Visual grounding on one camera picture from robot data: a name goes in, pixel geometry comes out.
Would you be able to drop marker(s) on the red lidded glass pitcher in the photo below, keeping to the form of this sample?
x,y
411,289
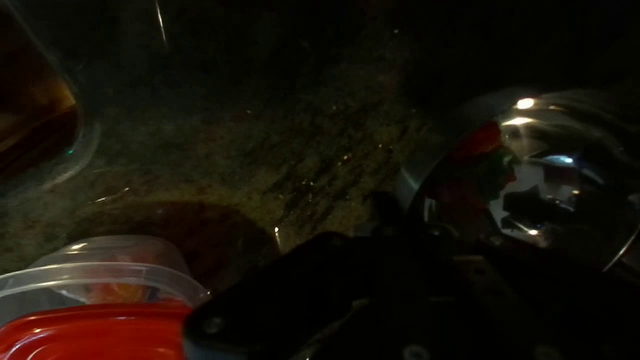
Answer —
x,y
41,112

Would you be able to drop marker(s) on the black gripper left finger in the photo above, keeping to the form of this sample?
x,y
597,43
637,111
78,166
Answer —
x,y
286,301

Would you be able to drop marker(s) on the silver metal bowl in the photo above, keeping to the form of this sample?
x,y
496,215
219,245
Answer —
x,y
533,172

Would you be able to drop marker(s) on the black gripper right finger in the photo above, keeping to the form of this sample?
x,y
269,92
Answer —
x,y
507,307

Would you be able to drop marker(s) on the clear container with red lid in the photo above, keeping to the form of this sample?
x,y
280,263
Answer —
x,y
92,307

